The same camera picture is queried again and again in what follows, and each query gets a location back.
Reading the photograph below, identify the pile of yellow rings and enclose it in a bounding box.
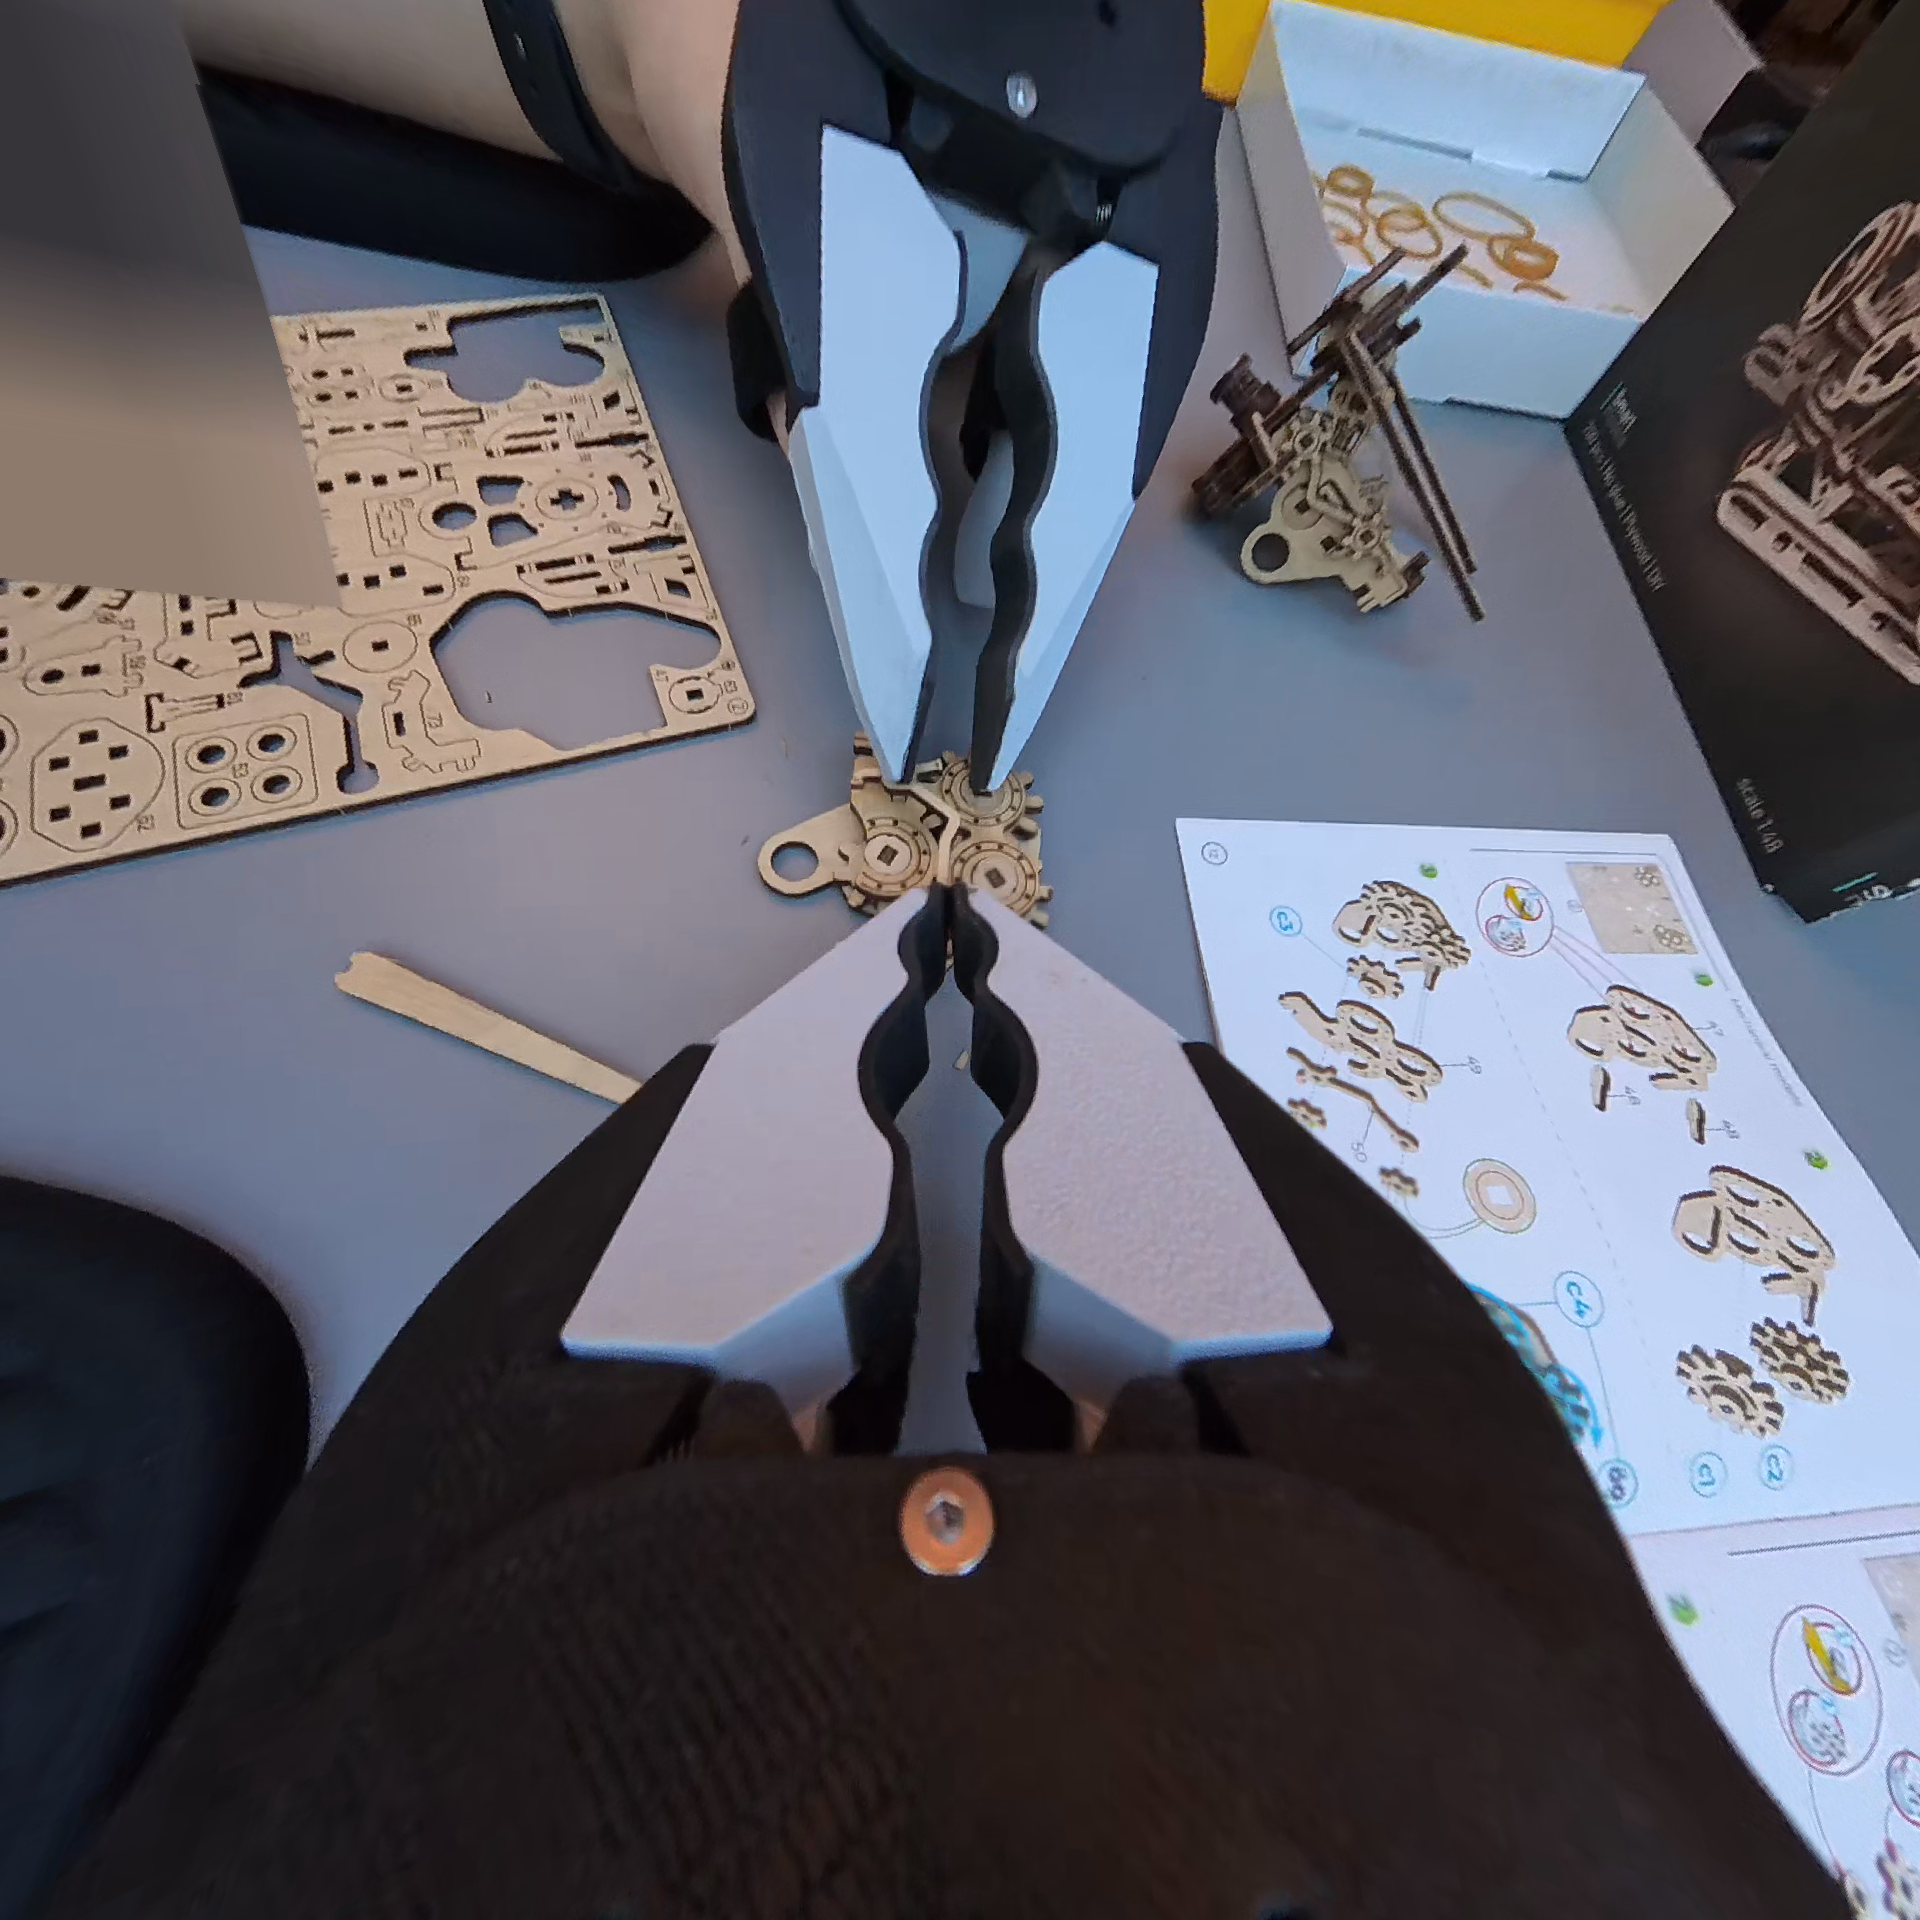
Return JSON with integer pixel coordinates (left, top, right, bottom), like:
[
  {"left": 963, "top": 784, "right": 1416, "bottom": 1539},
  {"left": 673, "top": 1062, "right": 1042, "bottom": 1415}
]
[{"left": 1307, "top": 158, "right": 1568, "bottom": 303}]

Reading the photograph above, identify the white cardboard box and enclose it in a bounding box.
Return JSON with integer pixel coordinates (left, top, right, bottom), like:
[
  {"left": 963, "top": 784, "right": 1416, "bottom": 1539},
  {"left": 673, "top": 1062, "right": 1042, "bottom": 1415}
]
[{"left": 1232, "top": 0, "right": 1740, "bottom": 424}]

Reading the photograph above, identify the black padded rest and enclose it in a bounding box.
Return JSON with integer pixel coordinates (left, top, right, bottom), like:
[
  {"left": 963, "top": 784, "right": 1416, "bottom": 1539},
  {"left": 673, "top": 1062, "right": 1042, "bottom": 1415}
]
[{"left": 0, "top": 1178, "right": 313, "bottom": 1920}]

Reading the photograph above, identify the flat wooden stick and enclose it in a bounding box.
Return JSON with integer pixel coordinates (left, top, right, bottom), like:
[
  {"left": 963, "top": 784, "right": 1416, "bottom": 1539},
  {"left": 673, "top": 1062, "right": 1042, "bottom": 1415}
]
[{"left": 334, "top": 950, "right": 647, "bottom": 1107}]

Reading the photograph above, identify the black wrist strap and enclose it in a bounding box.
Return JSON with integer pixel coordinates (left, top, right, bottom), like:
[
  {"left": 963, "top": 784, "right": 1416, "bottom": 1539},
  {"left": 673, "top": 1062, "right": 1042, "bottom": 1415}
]
[{"left": 480, "top": 0, "right": 671, "bottom": 196}]

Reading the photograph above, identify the illustrated instruction booklet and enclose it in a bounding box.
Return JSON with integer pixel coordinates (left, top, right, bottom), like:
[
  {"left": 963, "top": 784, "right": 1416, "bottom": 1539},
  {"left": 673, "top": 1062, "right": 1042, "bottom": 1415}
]
[{"left": 1175, "top": 817, "right": 1920, "bottom": 1920}]

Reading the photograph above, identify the yellow plastic bin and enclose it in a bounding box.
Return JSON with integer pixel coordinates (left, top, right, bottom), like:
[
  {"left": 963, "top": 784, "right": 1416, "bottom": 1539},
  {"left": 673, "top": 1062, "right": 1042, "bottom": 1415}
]
[{"left": 1200, "top": 0, "right": 1667, "bottom": 108}]

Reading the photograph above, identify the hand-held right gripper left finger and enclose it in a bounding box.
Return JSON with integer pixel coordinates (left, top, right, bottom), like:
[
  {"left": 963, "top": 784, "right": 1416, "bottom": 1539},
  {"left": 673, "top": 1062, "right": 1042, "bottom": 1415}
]
[{"left": 560, "top": 883, "right": 958, "bottom": 1455}]

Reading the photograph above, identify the wooden gear assembly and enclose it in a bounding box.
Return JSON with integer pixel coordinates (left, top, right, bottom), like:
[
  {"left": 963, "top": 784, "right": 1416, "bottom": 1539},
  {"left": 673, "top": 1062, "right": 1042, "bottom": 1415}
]
[{"left": 758, "top": 732, "right": 1052, "bottom": 921}]

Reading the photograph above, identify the laser-cut wooden parts sheet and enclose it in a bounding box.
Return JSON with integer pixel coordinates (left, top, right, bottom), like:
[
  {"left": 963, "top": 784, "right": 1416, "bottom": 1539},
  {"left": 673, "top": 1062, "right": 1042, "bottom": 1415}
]
[{"left": 0, "top": 294, "right": 760, "bottom": 888}]

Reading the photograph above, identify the person's left forearm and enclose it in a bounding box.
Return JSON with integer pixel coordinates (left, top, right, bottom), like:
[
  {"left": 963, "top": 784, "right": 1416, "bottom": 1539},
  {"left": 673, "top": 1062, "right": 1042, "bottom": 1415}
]
[{"left": 192, "top": 0, "right": 753, "bottom": 280}]

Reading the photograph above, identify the partly built wooden model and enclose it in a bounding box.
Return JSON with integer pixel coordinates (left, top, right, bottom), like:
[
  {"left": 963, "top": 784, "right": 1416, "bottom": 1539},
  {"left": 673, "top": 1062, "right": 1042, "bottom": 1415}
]
[{"left": 1188, "top": 244, "right": 1491, "bottom": 625}]

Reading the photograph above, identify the dark cloth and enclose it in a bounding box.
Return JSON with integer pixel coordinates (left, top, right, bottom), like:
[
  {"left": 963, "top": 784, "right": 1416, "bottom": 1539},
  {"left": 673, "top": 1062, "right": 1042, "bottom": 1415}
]
[{"left": 195, "top": 75, "right": 714, "bottom": 288}]

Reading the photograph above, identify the black model kit box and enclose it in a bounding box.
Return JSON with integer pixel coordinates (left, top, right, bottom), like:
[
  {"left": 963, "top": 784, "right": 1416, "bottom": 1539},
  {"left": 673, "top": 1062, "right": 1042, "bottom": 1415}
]
[{"left": 1559, "top": 0, "right": 1920, "bottom": 924}]

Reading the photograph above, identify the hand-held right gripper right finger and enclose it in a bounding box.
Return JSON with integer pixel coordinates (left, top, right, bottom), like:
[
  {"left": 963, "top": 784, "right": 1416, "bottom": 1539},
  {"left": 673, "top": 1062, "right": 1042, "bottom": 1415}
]
[{"left": 958, "top": 884, "right": 1338, "bottom": 1455}]

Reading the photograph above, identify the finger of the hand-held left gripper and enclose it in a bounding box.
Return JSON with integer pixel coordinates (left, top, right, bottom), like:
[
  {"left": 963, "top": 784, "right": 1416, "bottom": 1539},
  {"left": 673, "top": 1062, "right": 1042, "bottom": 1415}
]
[
  {"left": 971, "top": 239, "right": 1163, "bottom": 794},
  {"left": 784, "top": 124, "right": 1039, "bottom": 786}
]

